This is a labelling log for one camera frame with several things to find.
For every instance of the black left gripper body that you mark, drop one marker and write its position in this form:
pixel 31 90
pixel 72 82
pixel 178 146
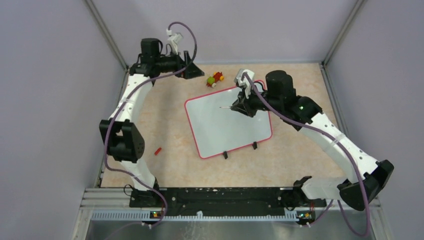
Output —
pixel 169 64

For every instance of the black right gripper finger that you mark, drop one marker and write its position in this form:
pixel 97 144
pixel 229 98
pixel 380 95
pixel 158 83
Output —
pixel 239 103
pixel 242 111

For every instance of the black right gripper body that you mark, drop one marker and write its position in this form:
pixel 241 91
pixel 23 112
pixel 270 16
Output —
pixel 254 102

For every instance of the pink framed whiteboard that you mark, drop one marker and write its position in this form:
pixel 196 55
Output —
pixel 216 130

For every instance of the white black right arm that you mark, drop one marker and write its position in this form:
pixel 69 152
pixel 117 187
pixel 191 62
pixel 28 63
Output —
pixel 365 176

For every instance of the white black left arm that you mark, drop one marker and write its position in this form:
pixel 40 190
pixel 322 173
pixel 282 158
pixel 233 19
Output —
pixel 121 137

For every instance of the colourful toy car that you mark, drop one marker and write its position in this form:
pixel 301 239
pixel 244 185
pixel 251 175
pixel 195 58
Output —
pixel 212 80

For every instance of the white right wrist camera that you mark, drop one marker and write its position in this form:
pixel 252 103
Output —
pixel 243 79

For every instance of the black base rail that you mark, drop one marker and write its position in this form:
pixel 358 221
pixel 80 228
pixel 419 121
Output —
pixel 224 201

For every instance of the grey cable duct strip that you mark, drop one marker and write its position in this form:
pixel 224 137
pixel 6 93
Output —
pixel 147 216

